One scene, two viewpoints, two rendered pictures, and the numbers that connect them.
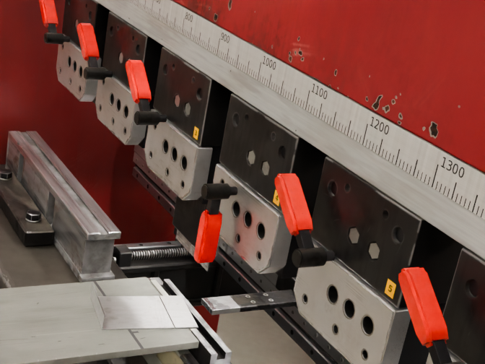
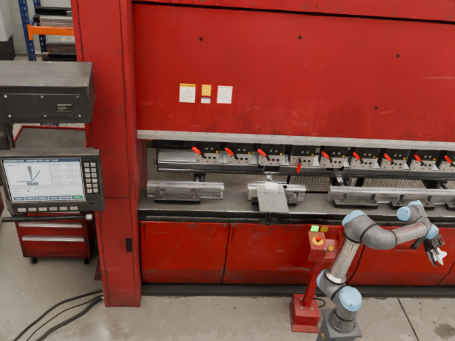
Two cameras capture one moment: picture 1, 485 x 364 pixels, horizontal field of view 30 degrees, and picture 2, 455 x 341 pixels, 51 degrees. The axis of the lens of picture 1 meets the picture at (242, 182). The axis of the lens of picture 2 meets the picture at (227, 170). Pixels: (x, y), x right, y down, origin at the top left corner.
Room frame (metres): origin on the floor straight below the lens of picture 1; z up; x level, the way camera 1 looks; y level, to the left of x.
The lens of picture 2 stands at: (0.31, 2.43, 2.94)
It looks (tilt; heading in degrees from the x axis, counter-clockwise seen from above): 37 degrees down; 295
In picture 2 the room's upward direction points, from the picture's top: 6 degrees clockwise
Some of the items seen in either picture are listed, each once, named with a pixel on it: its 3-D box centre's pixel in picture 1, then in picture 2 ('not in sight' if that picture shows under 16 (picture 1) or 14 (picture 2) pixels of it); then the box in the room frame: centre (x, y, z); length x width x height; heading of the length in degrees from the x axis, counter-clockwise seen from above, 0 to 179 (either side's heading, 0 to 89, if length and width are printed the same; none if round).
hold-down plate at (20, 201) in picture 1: (17, 204); (177, 199); (1.59, 0.42, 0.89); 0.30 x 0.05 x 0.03; 32
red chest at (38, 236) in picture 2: not in sight; (57, 199); (2.57, 0.55, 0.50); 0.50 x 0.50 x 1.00; 32
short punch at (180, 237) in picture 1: (196, 222); (271, 168); (1.11, 0.05, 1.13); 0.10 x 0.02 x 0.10; 32
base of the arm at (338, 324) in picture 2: not in sight; (343, 316); (0.36, 0.66, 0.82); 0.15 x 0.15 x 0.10
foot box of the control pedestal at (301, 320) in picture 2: not in sight; (305, 312); (0.64, 0.14, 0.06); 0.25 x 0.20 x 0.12; 117
